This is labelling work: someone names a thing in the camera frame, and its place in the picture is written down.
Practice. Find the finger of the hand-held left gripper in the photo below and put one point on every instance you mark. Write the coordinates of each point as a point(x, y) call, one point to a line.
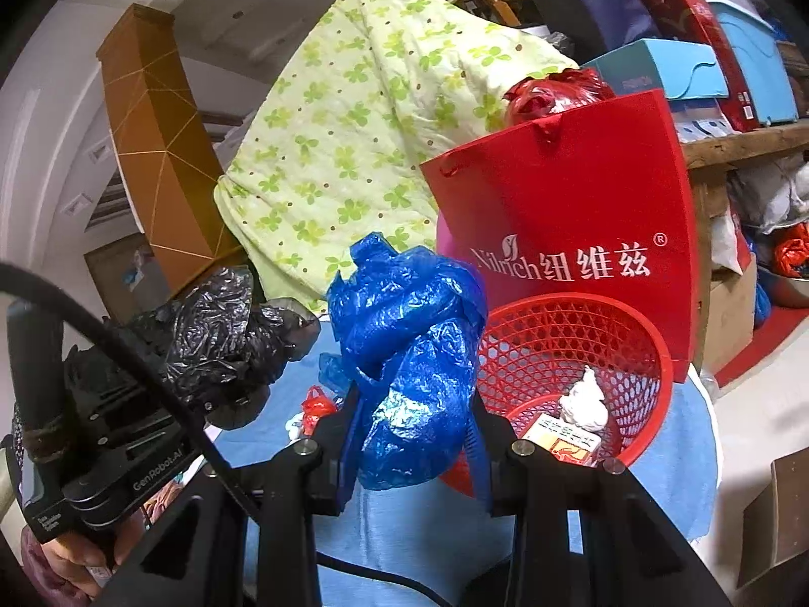
point(126, 414)

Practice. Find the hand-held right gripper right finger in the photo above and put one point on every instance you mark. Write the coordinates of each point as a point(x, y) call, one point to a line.
point(486, 449)

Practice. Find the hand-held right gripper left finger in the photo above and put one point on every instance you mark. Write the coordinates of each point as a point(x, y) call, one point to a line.
point(335, 439)

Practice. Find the small red plastic bag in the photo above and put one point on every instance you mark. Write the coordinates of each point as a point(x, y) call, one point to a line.
point(314, 411)

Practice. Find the white and red carton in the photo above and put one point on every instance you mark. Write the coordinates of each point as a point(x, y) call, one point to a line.
point(559, 437)

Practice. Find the white tissue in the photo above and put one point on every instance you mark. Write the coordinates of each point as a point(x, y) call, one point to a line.
point(583, 401)

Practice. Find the black plastic bag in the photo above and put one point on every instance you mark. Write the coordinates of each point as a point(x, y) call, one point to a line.
point(208, 335)

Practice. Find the blue plastic bag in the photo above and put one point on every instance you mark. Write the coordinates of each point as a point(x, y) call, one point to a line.
point(404, 341)

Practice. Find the red plastic mesh basket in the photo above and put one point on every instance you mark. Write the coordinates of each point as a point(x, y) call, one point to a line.
point(569, 335)

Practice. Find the blue cloth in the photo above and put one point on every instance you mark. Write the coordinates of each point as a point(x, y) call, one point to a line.
point(411, 537)

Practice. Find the brown door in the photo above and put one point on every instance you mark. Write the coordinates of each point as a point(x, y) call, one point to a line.
point(120, 278)

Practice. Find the pink cushion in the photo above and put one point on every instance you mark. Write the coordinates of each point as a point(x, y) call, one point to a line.
point(450, 243)

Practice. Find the white cloth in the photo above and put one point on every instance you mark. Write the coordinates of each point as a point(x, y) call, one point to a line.
point(705, 392)

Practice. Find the orange wooden cabinet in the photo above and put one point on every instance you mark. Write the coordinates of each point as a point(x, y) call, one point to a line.
point(158, 158)

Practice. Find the red paper shopping bag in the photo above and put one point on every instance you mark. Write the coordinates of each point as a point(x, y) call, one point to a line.
point(569, 202)

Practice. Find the brown cardboard box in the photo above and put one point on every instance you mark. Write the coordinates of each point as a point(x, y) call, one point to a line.
point(727, 316)

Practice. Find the folded cardboard box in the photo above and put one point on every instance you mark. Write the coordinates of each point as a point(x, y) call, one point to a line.
point(777, 518)

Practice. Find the green floral quilt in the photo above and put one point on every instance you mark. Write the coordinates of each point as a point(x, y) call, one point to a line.
point(354, 139)

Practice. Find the metal basin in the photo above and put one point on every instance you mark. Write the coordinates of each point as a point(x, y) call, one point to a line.
point(787, 291)

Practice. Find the large red plastic bag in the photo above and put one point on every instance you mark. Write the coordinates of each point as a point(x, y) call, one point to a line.
point(550, 98)

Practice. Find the orange plastic bag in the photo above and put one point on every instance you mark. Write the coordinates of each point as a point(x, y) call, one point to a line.
point(793, 250)

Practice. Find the grey plastic bag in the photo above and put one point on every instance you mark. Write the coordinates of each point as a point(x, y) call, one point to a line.
point(771, 196)

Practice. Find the wooden shelf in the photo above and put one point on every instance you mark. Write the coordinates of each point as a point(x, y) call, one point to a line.
point(727, 148)

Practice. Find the teal cardboard box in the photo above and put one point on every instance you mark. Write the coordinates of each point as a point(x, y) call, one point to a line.
point(657, 69)

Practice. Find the navy fabric bag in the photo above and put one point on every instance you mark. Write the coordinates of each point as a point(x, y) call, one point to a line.
point(581, 0)

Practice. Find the red gift box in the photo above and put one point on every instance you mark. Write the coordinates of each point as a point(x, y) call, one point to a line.
point(708, 44)

